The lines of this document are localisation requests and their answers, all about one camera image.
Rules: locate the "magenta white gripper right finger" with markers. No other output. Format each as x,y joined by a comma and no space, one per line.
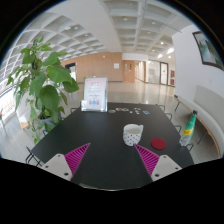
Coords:
157,166

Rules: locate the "white polka dot mug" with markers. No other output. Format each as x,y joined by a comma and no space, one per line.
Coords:
132,134

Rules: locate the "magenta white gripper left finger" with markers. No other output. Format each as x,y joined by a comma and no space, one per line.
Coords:
65,166

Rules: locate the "small coloured items on table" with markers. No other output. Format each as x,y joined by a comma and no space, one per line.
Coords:
137,111

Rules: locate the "large green potted plant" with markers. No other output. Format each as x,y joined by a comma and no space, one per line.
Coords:
46,81

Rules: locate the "small round coaster on table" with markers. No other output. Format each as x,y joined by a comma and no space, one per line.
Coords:
112,111

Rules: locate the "green plastic water bottle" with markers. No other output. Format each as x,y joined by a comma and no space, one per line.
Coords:
189,130

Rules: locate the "black chair left front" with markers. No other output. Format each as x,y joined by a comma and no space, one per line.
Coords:
31,159

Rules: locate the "white long bench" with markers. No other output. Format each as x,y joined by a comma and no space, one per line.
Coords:
210,112

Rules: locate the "red round coaster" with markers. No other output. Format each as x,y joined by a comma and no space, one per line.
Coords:
158,143

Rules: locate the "acrylic sign stand with poster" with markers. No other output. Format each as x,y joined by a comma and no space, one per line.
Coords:
95,94

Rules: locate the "framed wall picture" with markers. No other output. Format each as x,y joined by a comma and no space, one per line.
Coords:
209,55

